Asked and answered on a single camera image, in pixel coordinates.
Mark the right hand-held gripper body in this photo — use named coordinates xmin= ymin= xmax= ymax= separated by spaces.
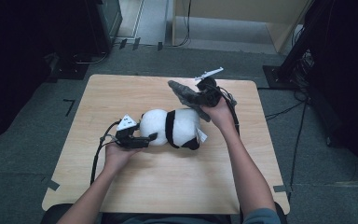
xmin=194 ymin=66 xmax=225 ymax=108

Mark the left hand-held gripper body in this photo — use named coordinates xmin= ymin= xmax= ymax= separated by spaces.
xmin=115 ymin=114 xmax=150 ymax=149

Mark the panda plush toy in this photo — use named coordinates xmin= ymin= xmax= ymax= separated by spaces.
xmin=139 ymin=107 xmax=209 ymax=151

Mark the grey fluffy cloth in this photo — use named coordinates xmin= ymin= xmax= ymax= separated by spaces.
xmin=167 ymin=79 xmax=213 ymax=123

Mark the person's left hand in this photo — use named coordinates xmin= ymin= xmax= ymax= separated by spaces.
xmin=104 ymin=143 xmax=143 ymax=173

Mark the person's right hand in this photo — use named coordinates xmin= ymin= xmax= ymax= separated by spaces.
xmin=200 ymin=98 xmax=233 ymax=133

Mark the black metal stand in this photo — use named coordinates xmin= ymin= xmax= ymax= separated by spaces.
xmin=262 ymin=0 xmax=335 ymax=91

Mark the light wooden cabinet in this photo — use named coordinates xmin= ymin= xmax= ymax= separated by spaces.
xmin=171 ymin=0 xmax=315 ymax=54

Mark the grey tape strip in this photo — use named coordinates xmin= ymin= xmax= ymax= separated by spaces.
xmin=41 ymin=176 xmax=61 ymax=191
xmin=272 ymin=184 xmax=293 ymax=194

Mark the black equipment cabinet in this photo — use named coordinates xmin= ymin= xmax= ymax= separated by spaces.
xmin=85 ymin=0 xmax=124 ymax=55

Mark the dark curtain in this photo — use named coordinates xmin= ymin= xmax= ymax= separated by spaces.
xmin=304 ymin=0 xmax=358 ymax=188
xmin=0 ymin=0 xmax=94 ymax=148

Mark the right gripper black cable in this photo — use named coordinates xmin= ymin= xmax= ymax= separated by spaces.
xmin=217 ymin=85 xmax=241 ymax=136

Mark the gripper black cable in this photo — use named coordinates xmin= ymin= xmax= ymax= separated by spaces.
xmin=89 ymin=119 xmax=122 ymax=186
xmin=217 ymin=85 xmax=241 ymax=136

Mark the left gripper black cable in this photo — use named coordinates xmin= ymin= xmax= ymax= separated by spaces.
xmin=89 ymin=119 xmax=122 ymax=186

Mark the black hanging cable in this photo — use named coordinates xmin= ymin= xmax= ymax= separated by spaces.
xmin=172 ymin=0 xmax=193 ymax=49

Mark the coiled black floor cable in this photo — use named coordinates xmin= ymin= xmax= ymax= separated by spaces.
xmin=73 ymin=50 xmax=110 ymax=65

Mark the black floor base plate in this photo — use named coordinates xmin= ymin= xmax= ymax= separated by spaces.
xmin=46 ymin=52 xmax=90 ymax=83

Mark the tangle of cables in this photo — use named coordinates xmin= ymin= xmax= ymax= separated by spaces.
xmin=292 ymin=49 xmax=315 ymax=92

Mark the long black floor cable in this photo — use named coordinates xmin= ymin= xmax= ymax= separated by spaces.
xmin=288 ymin=101 xmax=310 ymax=203

